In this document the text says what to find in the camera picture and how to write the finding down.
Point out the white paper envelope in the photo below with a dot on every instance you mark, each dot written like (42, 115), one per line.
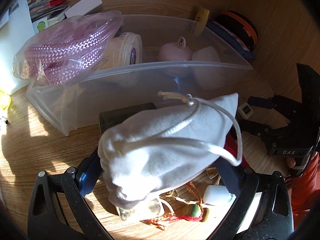
(16, 29)

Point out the orange sleeve forearm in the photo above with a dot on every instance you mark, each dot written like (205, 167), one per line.
(304, 190)

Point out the blue zipper pouch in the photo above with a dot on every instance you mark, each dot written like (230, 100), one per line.
(231, 39)

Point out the black orange round case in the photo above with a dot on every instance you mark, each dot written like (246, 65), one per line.
(240, 26)

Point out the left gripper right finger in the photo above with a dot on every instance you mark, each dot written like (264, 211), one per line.
(273, 218)

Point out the white small box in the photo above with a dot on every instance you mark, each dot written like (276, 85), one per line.
(84, 7)

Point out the white round jar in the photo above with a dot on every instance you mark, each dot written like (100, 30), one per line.
(124, 50)

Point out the green bead red cord charm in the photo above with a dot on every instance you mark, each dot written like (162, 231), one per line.
(194, 211)

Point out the right hand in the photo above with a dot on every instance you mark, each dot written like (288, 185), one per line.
(290, 162)

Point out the white drawstring pouch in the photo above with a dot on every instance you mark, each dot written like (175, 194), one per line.
(155, 151)

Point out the pink braided cord bag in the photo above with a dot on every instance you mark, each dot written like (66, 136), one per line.
(66, 52)

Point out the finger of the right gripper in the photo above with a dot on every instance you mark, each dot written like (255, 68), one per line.
(281, 104)
(266, 132)

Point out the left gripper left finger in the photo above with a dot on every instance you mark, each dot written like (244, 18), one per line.
(46, 218)

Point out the small white charger cube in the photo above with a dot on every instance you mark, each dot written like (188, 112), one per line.
(245, 111)

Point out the frosted teal bottle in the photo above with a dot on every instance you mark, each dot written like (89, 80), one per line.
(217, 195)

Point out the red velvet pouch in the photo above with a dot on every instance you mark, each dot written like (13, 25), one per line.
(232, 147)

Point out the white round puff case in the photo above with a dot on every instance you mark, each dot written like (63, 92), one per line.
(207, 54)

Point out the pink round case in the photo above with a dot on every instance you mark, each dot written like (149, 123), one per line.
(175, 51)

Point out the clear plastic storage bin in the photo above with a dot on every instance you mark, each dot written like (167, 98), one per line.
(69, 108)

